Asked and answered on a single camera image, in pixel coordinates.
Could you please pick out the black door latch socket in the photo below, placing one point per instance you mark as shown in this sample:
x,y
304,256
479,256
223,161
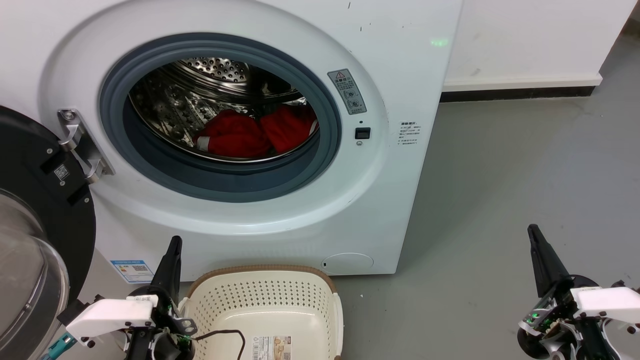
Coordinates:
x,y
362,133

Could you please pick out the grey warning sticker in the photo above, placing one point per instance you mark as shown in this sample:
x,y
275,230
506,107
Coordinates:
x,y
346,92

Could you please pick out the cream plastic laundry basket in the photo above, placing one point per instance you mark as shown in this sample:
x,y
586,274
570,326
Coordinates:
x,y
260,300

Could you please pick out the red garment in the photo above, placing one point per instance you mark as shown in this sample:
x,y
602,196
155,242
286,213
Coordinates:
x,y
235,137

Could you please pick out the white QR code sticker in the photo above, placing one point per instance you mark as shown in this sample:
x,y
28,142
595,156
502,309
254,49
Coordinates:
x,y
62,172

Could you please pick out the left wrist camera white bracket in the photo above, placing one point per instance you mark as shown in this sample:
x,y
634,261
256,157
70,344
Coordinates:
x,y
110,315

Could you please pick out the white printed product label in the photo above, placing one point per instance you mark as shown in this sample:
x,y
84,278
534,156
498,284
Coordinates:
x,y
270,347

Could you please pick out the black washer door with glass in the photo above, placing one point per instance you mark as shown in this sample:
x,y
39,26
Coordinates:
x,y
30,165

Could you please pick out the white front-load washing machine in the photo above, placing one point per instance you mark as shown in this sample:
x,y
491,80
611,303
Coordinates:
x,y
400,60

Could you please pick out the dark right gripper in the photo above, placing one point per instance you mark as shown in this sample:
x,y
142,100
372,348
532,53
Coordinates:
x,y
550,320

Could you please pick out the blue energy label sticker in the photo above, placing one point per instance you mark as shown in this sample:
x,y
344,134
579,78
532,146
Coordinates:
x,y
132,271

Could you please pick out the black wall baseboard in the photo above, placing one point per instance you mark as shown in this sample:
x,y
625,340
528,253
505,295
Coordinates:
x,y
515,94

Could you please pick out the small printed text label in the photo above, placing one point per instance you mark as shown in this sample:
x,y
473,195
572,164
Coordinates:
x,y
409,135

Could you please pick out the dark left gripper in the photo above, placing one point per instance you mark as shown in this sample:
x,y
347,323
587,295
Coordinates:
x,y
167,340

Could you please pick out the stainless steel washing machine drum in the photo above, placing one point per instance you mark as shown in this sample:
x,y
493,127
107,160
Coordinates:
x,y
170,100

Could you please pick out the round white filter cover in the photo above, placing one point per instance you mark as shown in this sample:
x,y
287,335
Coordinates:
x,y
347,263

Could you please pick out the metal washing machine door hinge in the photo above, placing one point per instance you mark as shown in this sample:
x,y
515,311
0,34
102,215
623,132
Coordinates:
x,y
75,135

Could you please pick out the grey rubber door gasket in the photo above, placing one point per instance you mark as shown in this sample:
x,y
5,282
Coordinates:
x,y
220,182

